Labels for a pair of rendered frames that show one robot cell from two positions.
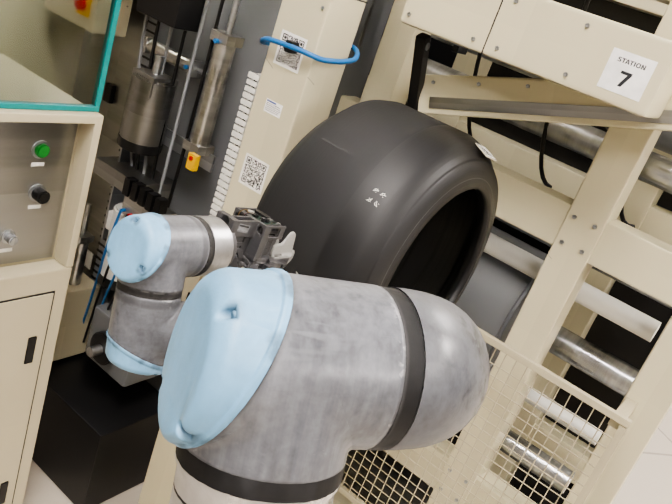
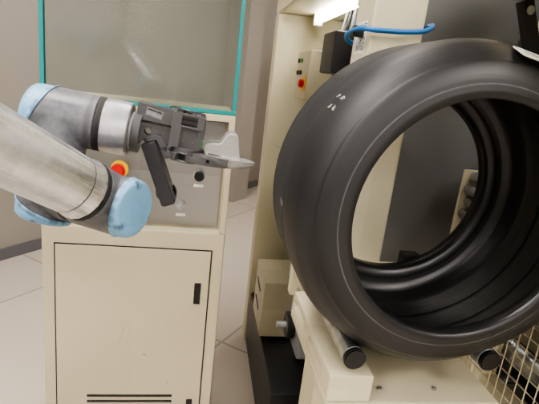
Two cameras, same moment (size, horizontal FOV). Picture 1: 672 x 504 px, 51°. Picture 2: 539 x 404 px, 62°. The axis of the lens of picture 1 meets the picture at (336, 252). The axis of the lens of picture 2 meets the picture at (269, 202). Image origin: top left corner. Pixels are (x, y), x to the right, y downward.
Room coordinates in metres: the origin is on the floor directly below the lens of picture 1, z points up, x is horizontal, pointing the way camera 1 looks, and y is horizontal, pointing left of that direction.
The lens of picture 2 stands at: (0.69, -0.56, 1.39)
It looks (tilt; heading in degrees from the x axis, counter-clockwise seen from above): 15 degrees down; 51
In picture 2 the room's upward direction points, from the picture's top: 7 degrees clockwise
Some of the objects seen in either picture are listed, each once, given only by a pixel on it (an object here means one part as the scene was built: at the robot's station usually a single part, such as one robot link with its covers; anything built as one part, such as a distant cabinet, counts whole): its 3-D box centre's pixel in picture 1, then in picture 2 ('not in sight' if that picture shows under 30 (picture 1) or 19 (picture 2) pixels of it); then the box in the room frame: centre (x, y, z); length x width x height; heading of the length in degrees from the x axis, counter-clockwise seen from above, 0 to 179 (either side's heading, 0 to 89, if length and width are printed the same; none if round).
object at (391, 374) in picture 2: not in sight; (381, 352); (1.52, -0.02, 0.80); 0.37 x 0.36 x 0.02; 150
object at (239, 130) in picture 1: (235, 169); not in sight; (1.65, 0.30, 1.19); 0.05 x 0.04 x 0.48; 150
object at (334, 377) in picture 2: not in sight; (326, 337); (1.40, 0.05, 0.83); 0.36 x 0.09 x 0.06; 60
